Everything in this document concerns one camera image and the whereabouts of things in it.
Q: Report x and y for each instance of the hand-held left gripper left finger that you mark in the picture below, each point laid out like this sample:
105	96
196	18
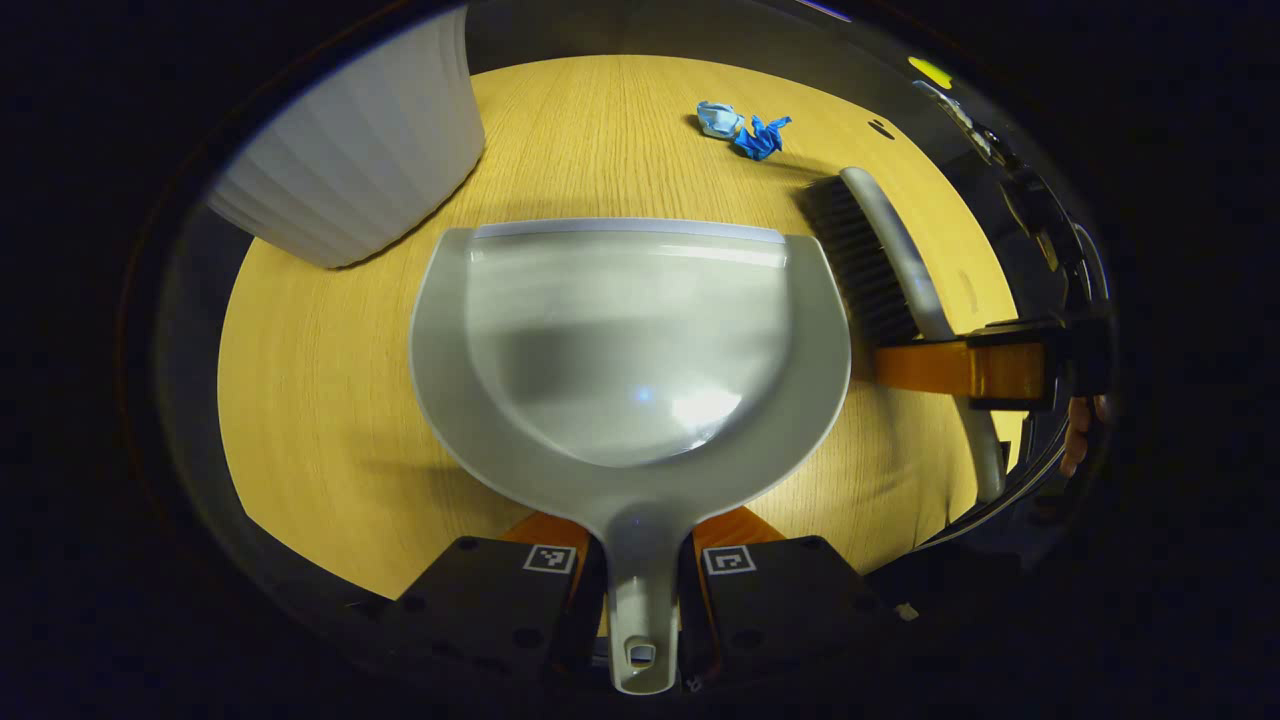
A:
480	600

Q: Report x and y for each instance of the grey plastic dustpan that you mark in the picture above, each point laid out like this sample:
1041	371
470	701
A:
630	340

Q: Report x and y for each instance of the light blue paper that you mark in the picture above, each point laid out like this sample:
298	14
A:
718	120

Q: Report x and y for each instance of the wooden desktop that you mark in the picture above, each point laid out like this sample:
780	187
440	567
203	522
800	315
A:
330	400

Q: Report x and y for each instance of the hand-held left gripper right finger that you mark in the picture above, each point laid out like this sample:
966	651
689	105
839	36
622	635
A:
790	600

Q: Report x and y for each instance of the small grey broom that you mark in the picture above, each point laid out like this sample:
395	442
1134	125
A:
900	250

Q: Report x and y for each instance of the dark blue paper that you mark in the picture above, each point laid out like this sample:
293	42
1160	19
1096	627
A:
760	138

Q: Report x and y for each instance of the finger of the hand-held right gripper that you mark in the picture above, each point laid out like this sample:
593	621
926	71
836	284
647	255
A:
1000	335

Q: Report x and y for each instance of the grey plastic garbage bin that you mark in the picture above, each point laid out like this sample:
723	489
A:
360	150

